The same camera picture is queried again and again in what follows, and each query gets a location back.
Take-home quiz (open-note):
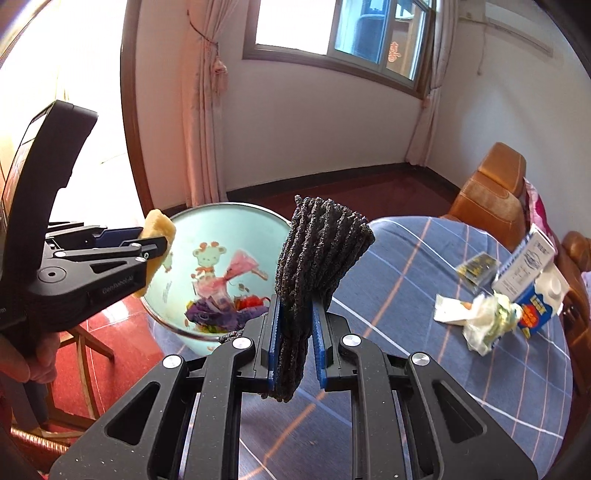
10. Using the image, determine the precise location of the purple blue wrapper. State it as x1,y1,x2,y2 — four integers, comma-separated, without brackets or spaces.
185,298,273,334

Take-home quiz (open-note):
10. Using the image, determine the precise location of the blue checked tablecloth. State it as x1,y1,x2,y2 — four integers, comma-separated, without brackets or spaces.
240,216,575,480

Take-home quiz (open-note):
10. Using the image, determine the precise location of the yellow sponge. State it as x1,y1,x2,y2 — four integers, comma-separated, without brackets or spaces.
134,209,177,301

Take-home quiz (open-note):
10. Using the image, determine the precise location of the wooden chair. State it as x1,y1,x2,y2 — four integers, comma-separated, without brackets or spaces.
9,318,116,469

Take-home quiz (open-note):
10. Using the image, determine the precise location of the pink floral cloth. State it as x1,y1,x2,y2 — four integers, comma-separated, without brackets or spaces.
524,178,591,287

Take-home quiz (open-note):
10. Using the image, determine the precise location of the white orange-print wrapper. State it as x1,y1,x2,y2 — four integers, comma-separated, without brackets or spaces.
435,295,476,326

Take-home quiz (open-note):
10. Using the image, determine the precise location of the tall white blue box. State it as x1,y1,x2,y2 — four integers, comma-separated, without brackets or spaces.
492,224,557,301

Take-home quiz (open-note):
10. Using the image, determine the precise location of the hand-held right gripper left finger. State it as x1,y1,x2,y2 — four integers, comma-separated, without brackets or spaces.
48,295,282,480

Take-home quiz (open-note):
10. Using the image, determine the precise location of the pale curtain with tassel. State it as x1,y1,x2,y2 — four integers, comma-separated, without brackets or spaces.
178,0,232,208

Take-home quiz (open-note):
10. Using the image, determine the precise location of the dark yellow-print packet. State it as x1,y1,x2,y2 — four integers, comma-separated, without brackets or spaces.
456,253,502,289

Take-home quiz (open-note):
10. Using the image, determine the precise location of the green yellow wrapper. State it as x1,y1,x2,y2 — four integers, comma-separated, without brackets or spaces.
492,295,523,335

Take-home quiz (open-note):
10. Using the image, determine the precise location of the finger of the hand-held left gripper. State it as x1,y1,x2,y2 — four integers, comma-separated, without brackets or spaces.
46,224,145,251
46,236,169,311

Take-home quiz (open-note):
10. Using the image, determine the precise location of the light blue cartoon basin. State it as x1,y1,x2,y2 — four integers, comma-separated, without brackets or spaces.
139,202,293,342

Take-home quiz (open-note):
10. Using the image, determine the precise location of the black rope bundle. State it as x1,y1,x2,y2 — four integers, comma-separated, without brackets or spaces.
264,194,376,404

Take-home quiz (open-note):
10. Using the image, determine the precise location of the orange leather sofa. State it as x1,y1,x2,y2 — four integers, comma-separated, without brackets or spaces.
441,142,591,398

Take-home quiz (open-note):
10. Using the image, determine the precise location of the window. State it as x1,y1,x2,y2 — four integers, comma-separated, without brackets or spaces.
242,0,438,97

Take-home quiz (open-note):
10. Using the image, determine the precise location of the person's left hand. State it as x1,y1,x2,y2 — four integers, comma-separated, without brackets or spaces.
0,332,61,384

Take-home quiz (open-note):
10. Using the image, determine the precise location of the white air conditioner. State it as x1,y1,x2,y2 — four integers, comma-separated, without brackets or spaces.
485,0,555,58

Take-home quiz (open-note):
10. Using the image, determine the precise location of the blue white milk carton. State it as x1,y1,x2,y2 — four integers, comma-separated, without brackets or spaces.
512,268,571,340

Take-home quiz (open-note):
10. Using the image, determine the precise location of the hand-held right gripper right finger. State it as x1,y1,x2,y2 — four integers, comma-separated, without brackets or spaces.
313,300,539,480

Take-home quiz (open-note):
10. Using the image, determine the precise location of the red plastic bag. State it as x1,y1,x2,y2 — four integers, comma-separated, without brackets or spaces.
191,249,269,301

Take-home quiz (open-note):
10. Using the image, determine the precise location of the crumpled clear plastic bag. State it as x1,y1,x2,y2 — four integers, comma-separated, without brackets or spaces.
462,293,509,356

